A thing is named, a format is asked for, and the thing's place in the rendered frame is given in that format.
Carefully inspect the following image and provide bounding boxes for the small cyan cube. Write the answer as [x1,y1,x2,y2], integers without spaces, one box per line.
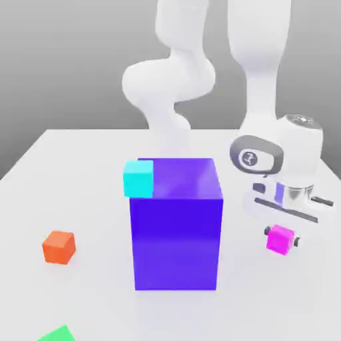
[123,160,155,199]

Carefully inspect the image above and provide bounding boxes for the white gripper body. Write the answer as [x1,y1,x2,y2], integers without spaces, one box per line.
[243,192,321,230]

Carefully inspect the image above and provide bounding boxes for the large purple box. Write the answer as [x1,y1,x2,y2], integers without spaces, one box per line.
[129,157,224,292]

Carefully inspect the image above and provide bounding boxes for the small orange cube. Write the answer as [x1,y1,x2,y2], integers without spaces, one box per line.
[41,230,77,266]

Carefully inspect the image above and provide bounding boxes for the small magenta cube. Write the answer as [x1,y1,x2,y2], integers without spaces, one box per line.
[266,224,296,257]

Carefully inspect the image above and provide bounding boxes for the small green cube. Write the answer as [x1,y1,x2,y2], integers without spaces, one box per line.
[37,324,77,341]

